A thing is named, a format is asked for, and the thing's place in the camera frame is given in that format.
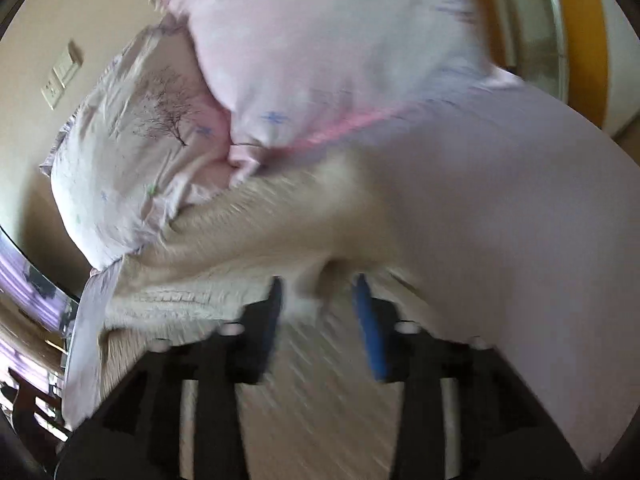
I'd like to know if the beige cable knit sweater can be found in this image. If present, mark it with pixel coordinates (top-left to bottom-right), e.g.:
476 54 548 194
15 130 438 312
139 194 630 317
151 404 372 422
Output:
98 152 452 480

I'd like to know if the dark framed window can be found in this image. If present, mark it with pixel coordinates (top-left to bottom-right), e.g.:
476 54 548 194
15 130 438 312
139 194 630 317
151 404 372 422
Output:
0 230 79 337

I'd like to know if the lilac bed sheet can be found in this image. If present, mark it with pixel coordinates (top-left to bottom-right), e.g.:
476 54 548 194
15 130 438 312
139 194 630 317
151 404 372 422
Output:
62 84 639 479

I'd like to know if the white floral pillow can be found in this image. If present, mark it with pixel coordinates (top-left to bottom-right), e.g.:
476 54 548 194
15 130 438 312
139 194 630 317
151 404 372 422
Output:
40 20 241 271

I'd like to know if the pink floral pillow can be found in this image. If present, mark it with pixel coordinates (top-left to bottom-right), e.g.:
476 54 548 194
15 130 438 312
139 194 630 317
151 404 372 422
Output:
153 0 518 164

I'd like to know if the beige wall switch plate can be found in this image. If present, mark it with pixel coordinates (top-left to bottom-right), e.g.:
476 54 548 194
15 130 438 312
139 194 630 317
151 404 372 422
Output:
40 41 82 110

